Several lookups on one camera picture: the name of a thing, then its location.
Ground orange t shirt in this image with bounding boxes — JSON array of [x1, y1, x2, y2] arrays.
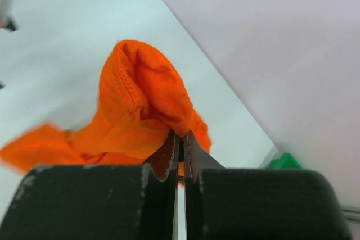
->
[[1, 40, 212, 173]]

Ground green plastic bin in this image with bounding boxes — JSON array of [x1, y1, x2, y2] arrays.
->
[[266, 153, 302, 169]]

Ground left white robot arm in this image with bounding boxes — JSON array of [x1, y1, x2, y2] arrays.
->
[[0, 0, 18, 32]]

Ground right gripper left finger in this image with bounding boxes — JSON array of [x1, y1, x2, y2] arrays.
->
[[1, 133, 178, 239]]

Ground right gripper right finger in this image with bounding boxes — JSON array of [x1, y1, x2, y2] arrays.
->
[[183, 132, 352, 240]]

